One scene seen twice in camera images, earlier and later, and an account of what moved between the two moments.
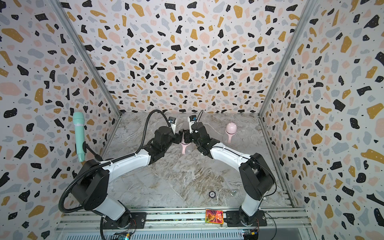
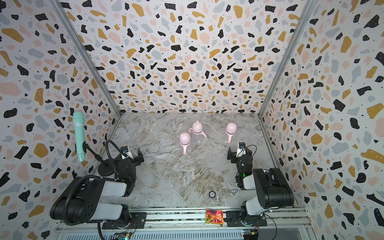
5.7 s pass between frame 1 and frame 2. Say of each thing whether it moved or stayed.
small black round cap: stayed
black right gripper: moved
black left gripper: moved
